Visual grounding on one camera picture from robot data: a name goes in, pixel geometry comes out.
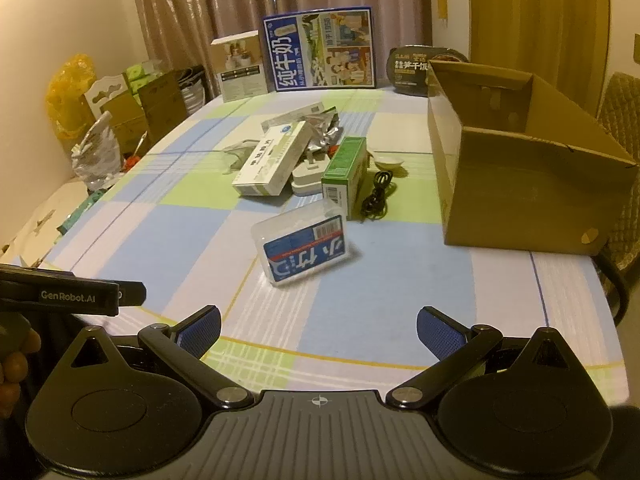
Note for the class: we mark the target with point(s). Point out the narrow white ointment box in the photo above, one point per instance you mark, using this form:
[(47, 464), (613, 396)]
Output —
[(300, 111)]

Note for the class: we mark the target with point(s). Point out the brown cardboard box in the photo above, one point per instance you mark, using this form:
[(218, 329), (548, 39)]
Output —
[(525, 195)]

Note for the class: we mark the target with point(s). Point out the black instant rice bowl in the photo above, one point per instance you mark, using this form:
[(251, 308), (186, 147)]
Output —
[(410, 67)]

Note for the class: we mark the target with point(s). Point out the beige pleated curtain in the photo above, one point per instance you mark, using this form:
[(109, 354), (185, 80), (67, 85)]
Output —
[(200, 10)]

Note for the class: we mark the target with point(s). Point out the checked cloth desktop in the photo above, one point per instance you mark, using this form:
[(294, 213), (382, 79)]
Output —
[(165, 240)]

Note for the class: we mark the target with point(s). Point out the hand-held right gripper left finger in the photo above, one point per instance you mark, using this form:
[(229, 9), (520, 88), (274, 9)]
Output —
[(200, 332)]

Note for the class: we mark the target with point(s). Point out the green carton box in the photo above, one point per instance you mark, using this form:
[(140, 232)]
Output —
[(345, 170)]

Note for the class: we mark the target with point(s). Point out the person's left hand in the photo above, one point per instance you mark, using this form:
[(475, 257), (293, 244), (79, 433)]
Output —
[(15, 365)]

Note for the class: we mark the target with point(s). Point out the silver green foil bag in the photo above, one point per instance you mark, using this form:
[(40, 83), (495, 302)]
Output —
[(325, 130)]

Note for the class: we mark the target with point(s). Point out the large white medicine box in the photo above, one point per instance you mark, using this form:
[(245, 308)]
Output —
[(272, 160)]

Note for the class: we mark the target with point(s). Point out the black white striped bag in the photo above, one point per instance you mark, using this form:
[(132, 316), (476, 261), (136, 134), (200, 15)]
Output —
[(192, 90)]

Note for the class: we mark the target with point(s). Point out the small brown storage carton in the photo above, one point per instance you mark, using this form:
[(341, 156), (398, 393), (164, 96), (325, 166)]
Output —
[(125, 125)]

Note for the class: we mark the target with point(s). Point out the crumpled silver foil wrap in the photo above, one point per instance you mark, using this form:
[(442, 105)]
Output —
[(100, 155)]

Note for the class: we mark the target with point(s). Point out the beige photo print box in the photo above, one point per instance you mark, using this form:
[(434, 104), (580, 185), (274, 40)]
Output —
[(240, 67)]

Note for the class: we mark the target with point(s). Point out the yellow plastic bag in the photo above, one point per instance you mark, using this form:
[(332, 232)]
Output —
[(70, 100)]

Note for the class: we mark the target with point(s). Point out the white power adapter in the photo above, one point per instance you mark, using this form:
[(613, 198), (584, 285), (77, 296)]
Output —
[(307, 177)]

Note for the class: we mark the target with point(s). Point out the green tissue packs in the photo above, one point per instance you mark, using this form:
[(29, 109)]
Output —
[(142, 75)]

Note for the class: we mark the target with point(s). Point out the wooden door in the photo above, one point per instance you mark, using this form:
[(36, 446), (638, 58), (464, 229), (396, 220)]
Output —
[(525, 20)]

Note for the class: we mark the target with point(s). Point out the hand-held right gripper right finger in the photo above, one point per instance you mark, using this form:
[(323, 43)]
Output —
[(440, 334)]

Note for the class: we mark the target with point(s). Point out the white plastic spoon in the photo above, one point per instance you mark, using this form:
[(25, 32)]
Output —
[(387, 162)]

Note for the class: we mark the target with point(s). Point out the clear plastic wrapper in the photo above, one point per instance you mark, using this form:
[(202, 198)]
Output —
[(235, 152)]

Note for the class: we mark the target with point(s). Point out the white cut-out cardboard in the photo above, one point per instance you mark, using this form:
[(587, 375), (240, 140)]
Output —
[(102, 92)]

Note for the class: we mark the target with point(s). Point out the clear plastic box blue label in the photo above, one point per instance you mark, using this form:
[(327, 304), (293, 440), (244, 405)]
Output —
[(300, 255)]

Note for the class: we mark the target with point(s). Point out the large blue printed milk carton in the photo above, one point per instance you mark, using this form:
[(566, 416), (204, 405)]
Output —
[(320, 50)]

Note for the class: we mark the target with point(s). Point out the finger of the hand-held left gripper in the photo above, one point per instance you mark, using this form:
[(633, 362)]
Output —
[(132, 294)]

